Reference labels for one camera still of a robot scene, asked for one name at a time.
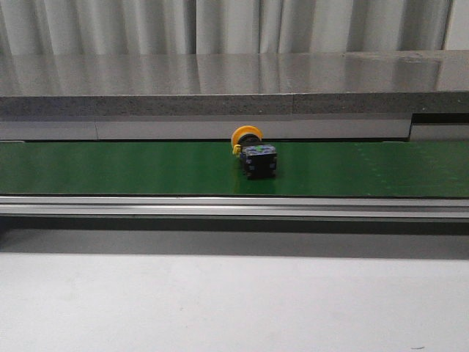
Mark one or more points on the yellow push button switch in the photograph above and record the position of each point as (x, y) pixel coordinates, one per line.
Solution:
(257, 159)

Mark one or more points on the grey rear conveyor rail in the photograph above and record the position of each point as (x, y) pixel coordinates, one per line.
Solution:
(381, 126)

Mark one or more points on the green conveyor belt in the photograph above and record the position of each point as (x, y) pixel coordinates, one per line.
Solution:
(310, 169)

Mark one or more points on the aluminium front conveyor rail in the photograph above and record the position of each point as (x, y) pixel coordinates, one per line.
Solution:
(394, 208)

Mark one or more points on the white pleated curtain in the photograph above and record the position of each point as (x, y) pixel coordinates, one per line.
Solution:
(230, 27)

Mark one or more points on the grey granite slab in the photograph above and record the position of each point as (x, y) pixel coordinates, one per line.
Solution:
(422, 82)

